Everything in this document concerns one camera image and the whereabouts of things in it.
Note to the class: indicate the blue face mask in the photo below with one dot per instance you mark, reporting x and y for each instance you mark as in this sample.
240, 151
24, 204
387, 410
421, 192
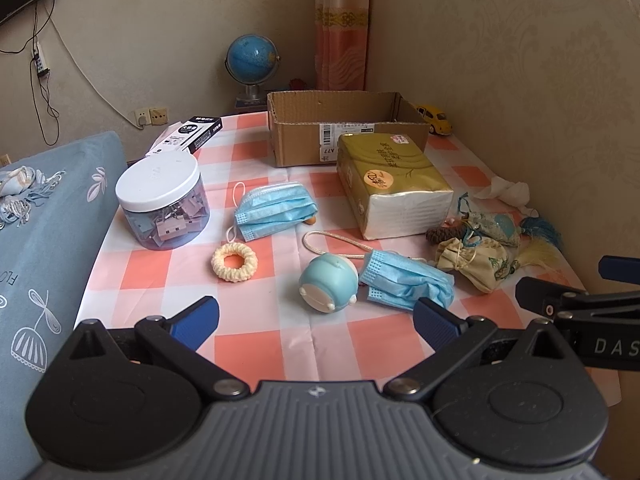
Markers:
397, 281
268, 210

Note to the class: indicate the white tissue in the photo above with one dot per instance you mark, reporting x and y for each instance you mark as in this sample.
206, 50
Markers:
514, 194

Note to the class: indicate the blue floral sachet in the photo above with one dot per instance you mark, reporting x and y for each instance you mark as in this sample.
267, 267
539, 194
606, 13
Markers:
503, 228

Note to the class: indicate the white cloth on sofa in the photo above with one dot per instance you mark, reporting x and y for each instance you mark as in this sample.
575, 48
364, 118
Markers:
23, 189

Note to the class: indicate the light blue plush toy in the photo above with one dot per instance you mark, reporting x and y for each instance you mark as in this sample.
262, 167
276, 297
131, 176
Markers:
330, 282

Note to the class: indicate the black white carton box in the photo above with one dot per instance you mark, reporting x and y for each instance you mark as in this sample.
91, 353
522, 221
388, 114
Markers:
188, 136

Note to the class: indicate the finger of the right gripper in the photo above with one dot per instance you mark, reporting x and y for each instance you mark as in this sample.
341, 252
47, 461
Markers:
571, 306
620, 269

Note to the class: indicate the brown pine cone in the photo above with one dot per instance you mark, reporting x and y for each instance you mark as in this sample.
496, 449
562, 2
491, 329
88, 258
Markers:
443, 233

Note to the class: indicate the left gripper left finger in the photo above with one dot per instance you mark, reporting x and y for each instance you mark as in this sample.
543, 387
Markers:
173, 343

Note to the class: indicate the blue desk globe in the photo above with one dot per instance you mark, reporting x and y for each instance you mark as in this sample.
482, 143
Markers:
252, 60

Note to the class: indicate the hanging power strip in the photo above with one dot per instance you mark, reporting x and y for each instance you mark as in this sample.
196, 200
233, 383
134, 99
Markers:
41, 64

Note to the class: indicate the white wall socket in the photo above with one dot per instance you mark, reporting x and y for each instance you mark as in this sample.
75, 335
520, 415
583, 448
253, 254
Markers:
151, 116

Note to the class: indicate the blue patterned sofa cover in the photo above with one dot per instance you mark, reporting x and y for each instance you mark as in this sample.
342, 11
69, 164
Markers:
45, 266

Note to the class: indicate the clear jar white lid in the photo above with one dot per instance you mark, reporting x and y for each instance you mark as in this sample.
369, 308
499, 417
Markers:
163, 199

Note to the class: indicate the brown cardboard box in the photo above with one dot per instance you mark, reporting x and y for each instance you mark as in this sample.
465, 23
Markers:
305, 125

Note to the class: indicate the orange patterned curtain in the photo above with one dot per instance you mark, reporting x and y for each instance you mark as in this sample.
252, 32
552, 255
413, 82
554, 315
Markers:
342, 28

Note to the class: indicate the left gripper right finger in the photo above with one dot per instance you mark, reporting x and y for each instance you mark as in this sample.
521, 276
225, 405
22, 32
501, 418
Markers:
456, 343

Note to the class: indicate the yellow toy car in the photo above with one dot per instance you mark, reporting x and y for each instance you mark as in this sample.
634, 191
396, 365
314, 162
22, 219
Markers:
436, 119

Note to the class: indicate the checkered pink white tablecloth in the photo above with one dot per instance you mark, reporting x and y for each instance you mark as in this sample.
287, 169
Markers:
266, 331

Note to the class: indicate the cream drawstring pouch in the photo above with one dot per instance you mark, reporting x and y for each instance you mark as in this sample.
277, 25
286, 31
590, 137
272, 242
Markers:
486, 265

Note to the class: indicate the gold tissue pack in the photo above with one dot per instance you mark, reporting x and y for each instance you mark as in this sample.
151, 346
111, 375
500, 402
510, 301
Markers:
393, 188

